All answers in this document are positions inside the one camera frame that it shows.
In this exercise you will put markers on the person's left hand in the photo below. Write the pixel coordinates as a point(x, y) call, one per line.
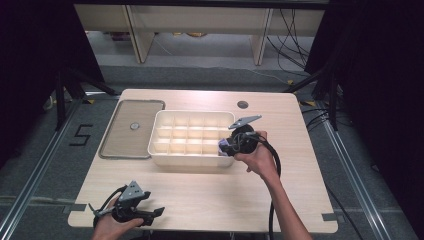
point(111, 228)

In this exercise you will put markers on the black metal stand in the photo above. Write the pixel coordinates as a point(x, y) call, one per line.
point(66, 96)
point(326, 96)

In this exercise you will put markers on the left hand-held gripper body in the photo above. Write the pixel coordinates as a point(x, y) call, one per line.
point(131, 200)

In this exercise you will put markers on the grey tape strip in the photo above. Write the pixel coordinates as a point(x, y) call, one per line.
point(75, 208)
point(331, 217)

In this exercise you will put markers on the yellow black hazard tape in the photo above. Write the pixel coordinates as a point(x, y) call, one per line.
point(89, 101)
point(307, 103)

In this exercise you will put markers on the light wooden desk frame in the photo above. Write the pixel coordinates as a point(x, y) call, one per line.
point(200, 23)

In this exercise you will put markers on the cream divided organizer box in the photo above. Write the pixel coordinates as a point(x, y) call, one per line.
point(190, 138)

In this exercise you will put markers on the aluminium floor rail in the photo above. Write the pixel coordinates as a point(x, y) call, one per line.
point(36, 173)
point(353, 173)

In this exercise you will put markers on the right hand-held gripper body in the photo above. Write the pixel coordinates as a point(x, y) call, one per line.
point(245, 138)

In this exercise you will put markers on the person's right hand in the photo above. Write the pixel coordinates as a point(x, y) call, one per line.
point(260, 160)

